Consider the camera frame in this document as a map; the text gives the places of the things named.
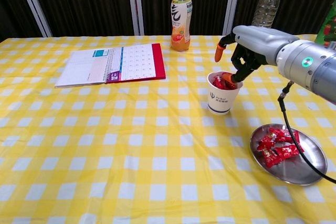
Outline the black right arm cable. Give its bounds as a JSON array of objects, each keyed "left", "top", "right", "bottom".
[{"left": 277, "top": 81, "right": 336, "bottom": 185}]

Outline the clear water bottle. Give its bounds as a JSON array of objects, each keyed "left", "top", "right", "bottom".
[{"left": 251, "top": 0, "right": 285, "bottom": 29}]

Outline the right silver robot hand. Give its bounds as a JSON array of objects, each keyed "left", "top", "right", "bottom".
[{"left": 214, "top": 25, "right": 300, "bottom": 83}]

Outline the black pleated curtain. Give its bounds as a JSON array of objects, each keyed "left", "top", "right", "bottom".
[{"left": 0, "top": 0, "right": 336, "bottom": 42}]

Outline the white paper cup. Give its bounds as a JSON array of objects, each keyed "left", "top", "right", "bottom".
[{"left": 206, "top": 71, "right": 244, "bottom": 115}]

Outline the spiral desk calendar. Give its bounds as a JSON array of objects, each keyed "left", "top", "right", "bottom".
[{"left": 54, "top": 43, "right": 166, "bottom": 89}]

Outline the orange juice bottle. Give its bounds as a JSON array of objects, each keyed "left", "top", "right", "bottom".
[{"left": 170, "top": 0, "right": 194, "bottom": 52}]

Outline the white frame post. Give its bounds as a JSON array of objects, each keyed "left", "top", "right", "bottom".
[
  {"left": 14, "top": 0, "right": 53, "bottom": 38},
  {"left": 222, "top": 0, "right": 244, "bottom": 36},
  {"left": 126, "top": 0, "right": 145, "bottom": 36}
]

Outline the round steel plate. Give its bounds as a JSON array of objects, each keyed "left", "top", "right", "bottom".
[{"left": 249, "top": 123, "right": 328, "bottom": 186}]

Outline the yellow checkered tablecloth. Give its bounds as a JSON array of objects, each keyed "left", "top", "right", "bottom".
[{"left": 0, "top": 34, "right": 336, "bottom": 224}]

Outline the green bottle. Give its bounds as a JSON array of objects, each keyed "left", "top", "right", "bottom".
[{"left": 314, "top": 6, "right": 336, "bottom": 49}]

